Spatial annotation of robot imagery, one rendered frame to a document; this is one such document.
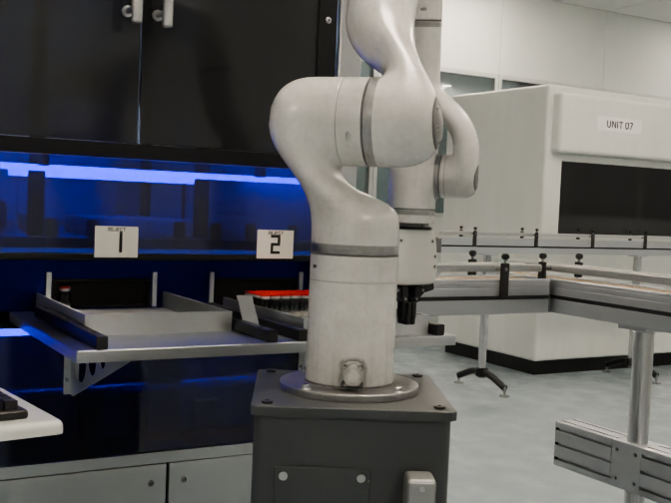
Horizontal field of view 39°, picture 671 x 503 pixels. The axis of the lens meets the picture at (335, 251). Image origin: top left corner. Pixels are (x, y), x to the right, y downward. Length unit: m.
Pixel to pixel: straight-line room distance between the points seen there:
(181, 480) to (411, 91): 1.06
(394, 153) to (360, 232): 0.11
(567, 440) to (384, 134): 1.56
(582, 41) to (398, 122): 7.84
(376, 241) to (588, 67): 7.88
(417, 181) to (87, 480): 0.86
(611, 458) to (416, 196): 1.12
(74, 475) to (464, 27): 6.68
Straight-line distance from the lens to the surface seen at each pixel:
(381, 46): 1.32
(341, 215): 1.24
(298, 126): 1.26
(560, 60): 8.84
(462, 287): 2.42
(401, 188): 1.66
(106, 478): 1.96
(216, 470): 2.04
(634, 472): 2.51
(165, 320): 1.65
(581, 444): 2.62
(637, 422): 2.51
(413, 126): 1.23
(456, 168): 1.65
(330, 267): 1.25
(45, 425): 1.36
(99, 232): 1.87
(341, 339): 1.25
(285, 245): 2.02
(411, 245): 1.68
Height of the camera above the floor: 1.12
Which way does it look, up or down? 3 degrees down
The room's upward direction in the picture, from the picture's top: 2 degrees clockwise
